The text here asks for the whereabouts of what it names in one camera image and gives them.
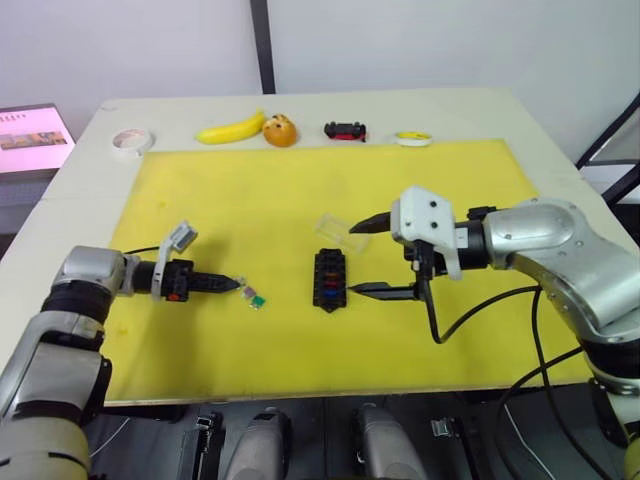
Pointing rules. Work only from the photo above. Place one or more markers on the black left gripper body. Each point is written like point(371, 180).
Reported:
point(179, 280)

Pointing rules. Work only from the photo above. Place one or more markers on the clear plastic fuse box cover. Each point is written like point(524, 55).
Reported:
point(340, 232)

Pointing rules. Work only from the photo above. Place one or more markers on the black metal frame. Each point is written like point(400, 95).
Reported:
point(607, 135)

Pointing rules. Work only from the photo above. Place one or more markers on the green blade fuse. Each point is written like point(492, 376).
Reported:
point(258, 301)

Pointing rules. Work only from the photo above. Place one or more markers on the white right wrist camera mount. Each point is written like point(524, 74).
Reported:
point(425, 215)

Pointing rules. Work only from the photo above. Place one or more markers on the pink display screen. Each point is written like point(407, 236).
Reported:
point(30, 135)

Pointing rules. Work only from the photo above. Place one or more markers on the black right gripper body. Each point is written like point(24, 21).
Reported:
point(425, 260)

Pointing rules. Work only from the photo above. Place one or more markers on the orange round bun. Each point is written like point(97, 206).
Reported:
point(281, 132)

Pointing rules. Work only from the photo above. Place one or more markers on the yellow banana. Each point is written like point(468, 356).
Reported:
point(230, 132)

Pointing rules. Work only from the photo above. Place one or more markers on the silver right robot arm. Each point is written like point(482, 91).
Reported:
point(550, 230)

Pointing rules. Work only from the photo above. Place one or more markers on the grey rounded housing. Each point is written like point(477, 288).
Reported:
point(260, 445)
point(387, 445)

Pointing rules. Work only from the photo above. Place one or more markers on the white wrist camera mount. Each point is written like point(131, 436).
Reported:
point(425, 215)
point(161, 265)

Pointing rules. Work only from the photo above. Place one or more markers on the clear blade fuse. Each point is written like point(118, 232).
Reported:
point(241, 279)

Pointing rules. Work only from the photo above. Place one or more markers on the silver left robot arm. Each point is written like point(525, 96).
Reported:
point(90, 270)

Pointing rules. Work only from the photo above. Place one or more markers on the yellow foam mat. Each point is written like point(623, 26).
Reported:
point(300, 350)

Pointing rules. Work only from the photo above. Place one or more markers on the purple blade fuse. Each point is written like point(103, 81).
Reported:
point(249, 292)

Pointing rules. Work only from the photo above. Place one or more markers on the small metal latch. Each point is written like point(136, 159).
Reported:
point(442, 428)
point(203, 422)

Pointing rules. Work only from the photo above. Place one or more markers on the black wall pillar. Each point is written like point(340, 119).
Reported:
point(262, 45)

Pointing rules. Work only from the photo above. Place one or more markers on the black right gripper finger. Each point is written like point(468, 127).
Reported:
point(375, 225)
point(385, 291)

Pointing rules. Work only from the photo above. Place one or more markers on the black fuse box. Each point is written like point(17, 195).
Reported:
point(318, 265)

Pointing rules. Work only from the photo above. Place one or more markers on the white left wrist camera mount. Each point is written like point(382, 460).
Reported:
point(161, 265)

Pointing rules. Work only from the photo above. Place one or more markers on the black and red toy car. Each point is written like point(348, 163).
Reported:
point(345, 131)

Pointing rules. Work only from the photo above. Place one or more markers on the yellow tape roll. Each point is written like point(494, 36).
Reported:
point(414, 139)

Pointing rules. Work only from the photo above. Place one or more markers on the white tape roll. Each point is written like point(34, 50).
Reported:
point(132, 141)

